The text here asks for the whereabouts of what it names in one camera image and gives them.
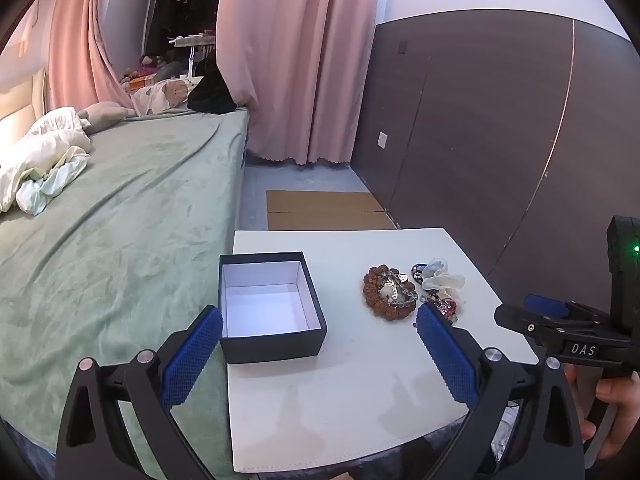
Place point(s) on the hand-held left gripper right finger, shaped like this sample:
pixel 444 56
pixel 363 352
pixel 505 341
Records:
pixel 445 355

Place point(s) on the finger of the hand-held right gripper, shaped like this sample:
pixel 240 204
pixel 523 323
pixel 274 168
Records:
pixel 520 322
pixel 545 305

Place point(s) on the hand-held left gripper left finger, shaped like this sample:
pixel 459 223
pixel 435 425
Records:
pixel 192 360

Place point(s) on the black jewelry box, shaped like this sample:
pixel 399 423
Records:
pixel 270 347

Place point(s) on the red bead jewelry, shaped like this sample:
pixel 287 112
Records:
pixel 442 306

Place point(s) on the person's right hand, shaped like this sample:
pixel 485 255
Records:
pixel 620 410

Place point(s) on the bed with green cover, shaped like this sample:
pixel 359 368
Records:
pixel 125 235

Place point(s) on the dark brown wardrobe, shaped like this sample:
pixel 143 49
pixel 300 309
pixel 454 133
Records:
pixel 475 135

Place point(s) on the flat cardboard sheet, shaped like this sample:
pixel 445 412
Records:
pixel 320 210

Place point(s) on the pale green cloth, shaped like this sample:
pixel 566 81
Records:
pixel 50 182

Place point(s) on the grey plush pillow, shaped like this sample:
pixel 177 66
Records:
pixel 105 115

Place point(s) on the black cloth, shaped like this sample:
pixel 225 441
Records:
pixel 210 95

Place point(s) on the white duvet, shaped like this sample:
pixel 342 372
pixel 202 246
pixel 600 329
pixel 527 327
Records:
pixel 35 145

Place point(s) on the printed cream pillow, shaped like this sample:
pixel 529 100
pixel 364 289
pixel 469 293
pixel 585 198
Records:
pixel 160 95

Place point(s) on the stuffed toys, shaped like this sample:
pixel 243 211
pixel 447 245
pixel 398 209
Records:
pixel 147 66

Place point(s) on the white drying rack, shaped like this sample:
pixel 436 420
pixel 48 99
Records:
pixel 192 52

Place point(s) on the beige bed headboard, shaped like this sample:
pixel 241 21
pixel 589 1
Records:
pixel 20 100

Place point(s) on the pink curtain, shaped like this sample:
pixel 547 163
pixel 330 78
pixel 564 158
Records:
pixel 300 60
pixel 85 35

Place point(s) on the hanging dark clothes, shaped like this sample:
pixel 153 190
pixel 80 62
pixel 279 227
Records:
pixel 175 0

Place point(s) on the white wall socket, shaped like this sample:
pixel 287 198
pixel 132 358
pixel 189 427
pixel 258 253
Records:
pixel 381 140

